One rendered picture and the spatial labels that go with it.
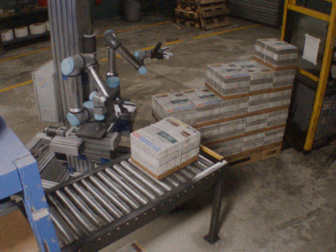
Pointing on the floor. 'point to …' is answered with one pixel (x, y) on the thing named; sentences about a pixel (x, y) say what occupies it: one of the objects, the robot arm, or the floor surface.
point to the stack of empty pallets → (188, 12)
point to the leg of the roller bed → (216, 208)
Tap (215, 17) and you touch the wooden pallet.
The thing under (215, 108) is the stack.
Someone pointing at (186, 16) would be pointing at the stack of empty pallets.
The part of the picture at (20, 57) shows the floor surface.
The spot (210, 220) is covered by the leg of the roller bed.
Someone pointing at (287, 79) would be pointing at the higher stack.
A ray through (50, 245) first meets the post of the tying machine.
